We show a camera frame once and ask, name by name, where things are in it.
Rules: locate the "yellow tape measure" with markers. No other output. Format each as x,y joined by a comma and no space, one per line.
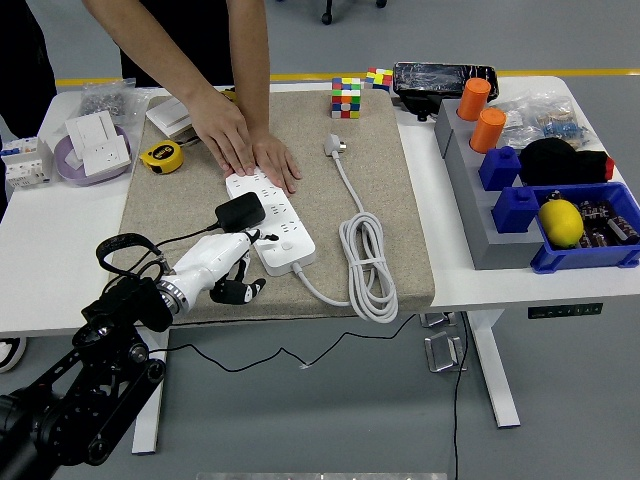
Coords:
161,157
230,94

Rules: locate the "colourful puzzle cube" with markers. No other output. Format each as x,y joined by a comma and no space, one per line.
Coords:
378,80
346,99

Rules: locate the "person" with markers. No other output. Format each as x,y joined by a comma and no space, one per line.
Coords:
200,30
25,60

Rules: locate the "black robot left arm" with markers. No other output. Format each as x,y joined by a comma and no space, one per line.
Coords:
75,400

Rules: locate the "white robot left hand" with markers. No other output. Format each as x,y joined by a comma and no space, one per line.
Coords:
210,260

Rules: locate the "purple bowl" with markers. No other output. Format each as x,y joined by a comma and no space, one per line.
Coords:
65,172

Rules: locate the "black fabric item red tip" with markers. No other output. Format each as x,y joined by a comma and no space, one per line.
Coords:
555,162

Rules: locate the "clear bag blue parts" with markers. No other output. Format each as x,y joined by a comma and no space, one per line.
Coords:
562,125

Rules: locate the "grey-brown mat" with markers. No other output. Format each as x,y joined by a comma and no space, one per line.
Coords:
170,200

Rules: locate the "person's right hand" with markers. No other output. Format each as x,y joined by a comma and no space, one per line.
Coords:
225,135

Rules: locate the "white wall switch panel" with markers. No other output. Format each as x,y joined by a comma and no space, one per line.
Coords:
167,114

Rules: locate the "dark electronic parts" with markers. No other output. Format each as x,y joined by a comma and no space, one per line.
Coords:
607,222

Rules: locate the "white circuit breaker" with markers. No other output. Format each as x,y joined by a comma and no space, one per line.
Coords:
25,162

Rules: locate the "black film-wrapped box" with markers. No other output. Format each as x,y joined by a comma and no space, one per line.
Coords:
430,80

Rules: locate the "yellow lemon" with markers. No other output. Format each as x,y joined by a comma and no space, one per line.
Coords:
560,224

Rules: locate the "white shoe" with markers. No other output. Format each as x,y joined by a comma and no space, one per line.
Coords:
10,352

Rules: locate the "black table control panel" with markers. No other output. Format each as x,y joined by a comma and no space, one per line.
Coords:
565,311

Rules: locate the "white three-pin plug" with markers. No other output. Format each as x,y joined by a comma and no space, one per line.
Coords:
334,146

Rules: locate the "clear bag white parts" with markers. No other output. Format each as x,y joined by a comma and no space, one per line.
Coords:
520,125

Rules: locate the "black plug adapter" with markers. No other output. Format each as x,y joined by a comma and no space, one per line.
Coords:
240,212

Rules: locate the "person's left hand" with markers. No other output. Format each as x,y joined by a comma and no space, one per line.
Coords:
280,165

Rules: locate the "white wall socket panel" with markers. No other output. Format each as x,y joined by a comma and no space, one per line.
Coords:
106,156

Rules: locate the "clear bag metal screws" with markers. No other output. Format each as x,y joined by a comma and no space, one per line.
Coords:
107,102

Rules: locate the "blue plastic bin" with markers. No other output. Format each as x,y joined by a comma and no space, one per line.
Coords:
590,257

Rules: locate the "person's right forearm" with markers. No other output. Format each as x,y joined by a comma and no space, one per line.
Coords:
150,50

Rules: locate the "metal bracket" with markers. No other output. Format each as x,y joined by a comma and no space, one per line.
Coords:
437,320
444,352

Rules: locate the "blue plastic block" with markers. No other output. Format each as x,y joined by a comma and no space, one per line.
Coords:
515,210
499,170

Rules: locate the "orange cylinder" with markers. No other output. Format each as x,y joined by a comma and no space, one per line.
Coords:
487,132
474,100

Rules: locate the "grey stepped block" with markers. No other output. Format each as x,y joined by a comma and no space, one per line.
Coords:
480,235

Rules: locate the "white power strip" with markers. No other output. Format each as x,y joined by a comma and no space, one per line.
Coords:
295,250

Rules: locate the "white blank panel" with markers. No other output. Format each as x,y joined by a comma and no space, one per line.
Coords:
92,127

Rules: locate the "person's left forearm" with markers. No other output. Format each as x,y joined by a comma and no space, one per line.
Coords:
247,65

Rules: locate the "black chair base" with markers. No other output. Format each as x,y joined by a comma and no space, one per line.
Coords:
326,19

